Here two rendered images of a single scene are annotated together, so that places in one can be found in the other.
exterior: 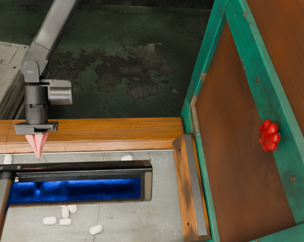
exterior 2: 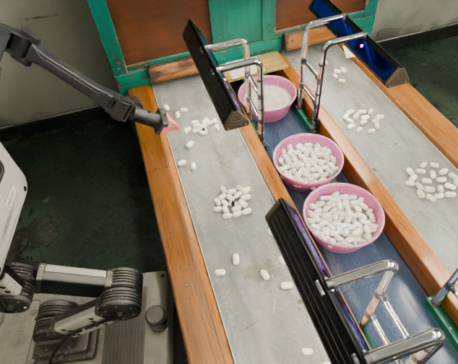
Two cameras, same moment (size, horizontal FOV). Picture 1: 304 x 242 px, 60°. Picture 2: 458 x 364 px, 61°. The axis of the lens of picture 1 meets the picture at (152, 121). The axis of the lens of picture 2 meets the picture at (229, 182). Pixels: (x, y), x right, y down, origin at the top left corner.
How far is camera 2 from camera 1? 154 cm
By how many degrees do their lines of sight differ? 51
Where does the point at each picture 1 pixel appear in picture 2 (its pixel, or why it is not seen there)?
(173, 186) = (179, 87)
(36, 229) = (223, 133)
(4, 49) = (9, 320)
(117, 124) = not seen: hidden behind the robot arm
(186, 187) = (183, 65)
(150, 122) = not seen: hidden behind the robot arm
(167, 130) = (141, 92)
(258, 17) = not seen: outside the picture
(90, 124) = (142, 128)
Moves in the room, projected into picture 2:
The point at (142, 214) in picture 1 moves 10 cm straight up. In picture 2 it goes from (201, 94) to (198, 76)
